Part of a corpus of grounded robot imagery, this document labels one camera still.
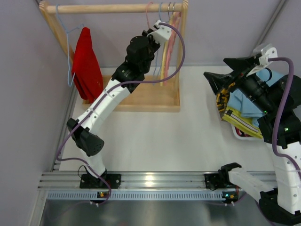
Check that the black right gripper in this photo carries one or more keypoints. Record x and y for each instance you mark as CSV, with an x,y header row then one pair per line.
x,y
238,76

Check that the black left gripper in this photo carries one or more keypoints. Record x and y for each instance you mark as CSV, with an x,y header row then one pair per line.
x,y
150,37

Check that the light blue trousers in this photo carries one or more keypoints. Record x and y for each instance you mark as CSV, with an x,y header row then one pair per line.
x,y
246,105

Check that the yellow-green trousers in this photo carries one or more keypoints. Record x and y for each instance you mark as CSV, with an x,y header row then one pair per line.
x,y
244,124

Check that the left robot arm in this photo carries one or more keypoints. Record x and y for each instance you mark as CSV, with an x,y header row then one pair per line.
x,y
140,54

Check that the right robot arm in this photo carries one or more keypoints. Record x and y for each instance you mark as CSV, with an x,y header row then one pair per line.
x,y
281,131

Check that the camouflage trousers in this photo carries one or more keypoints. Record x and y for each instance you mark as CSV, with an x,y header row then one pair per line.
x,y
222,99

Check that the yellow plastic hanger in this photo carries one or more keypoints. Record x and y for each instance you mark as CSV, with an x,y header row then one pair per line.
x,y
164,58

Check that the red trousers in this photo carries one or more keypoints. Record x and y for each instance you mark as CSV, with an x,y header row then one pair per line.
x,y
85,70

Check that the wooden clothes rack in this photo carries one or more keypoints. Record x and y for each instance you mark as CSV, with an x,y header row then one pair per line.
x,y
146,98

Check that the white laundry basket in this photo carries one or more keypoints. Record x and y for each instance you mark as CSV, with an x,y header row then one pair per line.
x,y
241,136

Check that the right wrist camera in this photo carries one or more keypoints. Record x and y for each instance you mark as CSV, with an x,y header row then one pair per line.
x,y
261,54

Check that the light blue wire hanger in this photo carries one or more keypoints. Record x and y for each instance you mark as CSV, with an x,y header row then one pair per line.
x,y
70,76

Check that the aluminium rail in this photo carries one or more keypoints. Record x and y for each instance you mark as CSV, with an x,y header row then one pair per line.
x,y
129,180

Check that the grey cable duct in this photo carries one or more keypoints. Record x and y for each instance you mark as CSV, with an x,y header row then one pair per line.
x,y
206,195

